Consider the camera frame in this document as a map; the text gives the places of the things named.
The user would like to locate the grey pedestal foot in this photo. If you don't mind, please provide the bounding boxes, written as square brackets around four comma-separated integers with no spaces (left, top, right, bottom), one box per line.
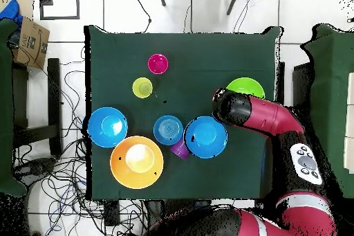
[13,157,57,185]

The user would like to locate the printed cardboard box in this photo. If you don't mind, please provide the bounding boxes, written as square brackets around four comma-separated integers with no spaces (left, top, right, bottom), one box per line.
[12,16,51,70]

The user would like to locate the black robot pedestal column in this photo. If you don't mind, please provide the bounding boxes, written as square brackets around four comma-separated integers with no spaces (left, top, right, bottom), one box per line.
[146,199,212,220]

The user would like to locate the blue bag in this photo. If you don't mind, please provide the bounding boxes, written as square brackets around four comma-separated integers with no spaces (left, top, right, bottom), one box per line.
[0,0,24,28]

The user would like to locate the black floor box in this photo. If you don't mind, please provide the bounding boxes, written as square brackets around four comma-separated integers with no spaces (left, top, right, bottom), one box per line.
[104,201,121,227]

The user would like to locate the large green plastic bowl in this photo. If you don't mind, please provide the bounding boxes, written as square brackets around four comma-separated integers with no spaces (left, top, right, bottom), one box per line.
[225,77,266,99]

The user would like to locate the green cloth on side table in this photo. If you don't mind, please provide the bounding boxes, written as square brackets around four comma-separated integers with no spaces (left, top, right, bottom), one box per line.
[299,23,354,199]
[0,18,28,198]

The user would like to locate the plain cardboard box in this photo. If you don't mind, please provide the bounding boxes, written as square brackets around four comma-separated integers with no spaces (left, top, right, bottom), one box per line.
[0,0,35,21]

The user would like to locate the purple plastic cup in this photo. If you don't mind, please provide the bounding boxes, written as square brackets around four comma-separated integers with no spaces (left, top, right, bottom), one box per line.
[169,136,191,161]

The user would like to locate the large yellow plastic bowl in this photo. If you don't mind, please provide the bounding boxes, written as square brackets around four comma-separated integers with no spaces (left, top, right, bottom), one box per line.
[109,135,165,190]

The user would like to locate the large blue plastic bowl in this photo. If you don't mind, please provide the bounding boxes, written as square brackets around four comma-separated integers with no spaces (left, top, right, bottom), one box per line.
[87,107,129,149]
[184,116,229,160]

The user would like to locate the black floor cable with knot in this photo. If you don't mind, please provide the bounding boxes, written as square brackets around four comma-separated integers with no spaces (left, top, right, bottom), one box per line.
[133,0,152,33]

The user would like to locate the dark green tablecloth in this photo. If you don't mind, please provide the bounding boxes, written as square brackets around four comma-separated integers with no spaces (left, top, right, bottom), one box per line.
[84,24,283,201]

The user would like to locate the red plastic cup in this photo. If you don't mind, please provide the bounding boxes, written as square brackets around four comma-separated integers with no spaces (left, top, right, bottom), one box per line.
[147,53,169,75]

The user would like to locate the small blue flat-bottomed bowl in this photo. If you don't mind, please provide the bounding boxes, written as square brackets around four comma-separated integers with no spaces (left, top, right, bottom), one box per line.
[153,114,184,146]

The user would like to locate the black stool frame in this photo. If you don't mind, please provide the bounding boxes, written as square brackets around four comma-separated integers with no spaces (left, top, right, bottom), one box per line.
[12,57,63,156]

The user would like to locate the yellow ribbed plastic cup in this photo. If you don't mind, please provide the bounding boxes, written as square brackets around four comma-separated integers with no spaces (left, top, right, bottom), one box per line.
[131,77,153,99]

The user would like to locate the tangle of floor cables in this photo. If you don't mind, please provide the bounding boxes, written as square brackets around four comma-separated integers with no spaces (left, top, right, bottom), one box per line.
[13,44,145,236]

